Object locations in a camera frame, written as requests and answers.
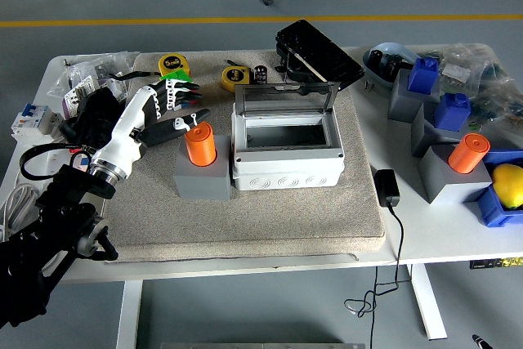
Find clear hinged box lid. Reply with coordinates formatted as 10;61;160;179
233;81;342;117

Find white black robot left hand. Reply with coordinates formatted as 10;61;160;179
89;81;212;175

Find white table leg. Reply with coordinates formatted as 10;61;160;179
406;263;449;341
116;281;144;349

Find black power adapter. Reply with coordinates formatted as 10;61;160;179
373;168;401;208

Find light blue bowl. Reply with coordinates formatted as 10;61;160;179
362;42;420;89

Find grey holder block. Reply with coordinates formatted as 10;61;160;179
410;100;471;159
417;144;494;205
387;69;442;124

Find black electronic component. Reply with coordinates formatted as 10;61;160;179
369;49;387;70
383;56;409;76

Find black strap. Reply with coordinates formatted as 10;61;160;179
106;69;161;82

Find white power strip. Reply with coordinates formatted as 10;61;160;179
40;148;95;178

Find yellow tape measure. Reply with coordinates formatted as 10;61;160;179
158;53;192;78
221;65;253;92

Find yellow lemon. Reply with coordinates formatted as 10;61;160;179
490;163;523;209

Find clear bags of parts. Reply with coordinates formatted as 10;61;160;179
416;42;523;150

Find black tool case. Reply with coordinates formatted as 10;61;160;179
274;19;366;92

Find blue bottle-shaped block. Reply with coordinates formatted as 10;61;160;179
406;57;440;95
433;92;472;132

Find white cable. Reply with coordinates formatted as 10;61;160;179
0;183;46;244

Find white blue circuit breaker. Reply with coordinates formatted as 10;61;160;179
10;103;62;148

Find black table control panel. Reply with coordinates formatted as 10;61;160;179
468;257;523;271

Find blue plastic bin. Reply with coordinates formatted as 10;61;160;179
475;149;523;228

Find grey-brown mat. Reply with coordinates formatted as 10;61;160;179
96;50;387;264

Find clear bags of hardware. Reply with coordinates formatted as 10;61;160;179
47;51;142;105

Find colourful puzzle cube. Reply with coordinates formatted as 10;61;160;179
159;69;193;83

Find grey block with round hole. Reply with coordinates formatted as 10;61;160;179
172;135;233;202

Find purple white component pack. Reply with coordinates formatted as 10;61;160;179
60;78;99;119

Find black adapter cord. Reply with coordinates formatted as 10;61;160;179
344;204;413;349

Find orange cylinder battery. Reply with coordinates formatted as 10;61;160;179
447;132;491;174
185;122;218;168

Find grey plastic enclosure box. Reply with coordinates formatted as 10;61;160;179
230;110;346;192

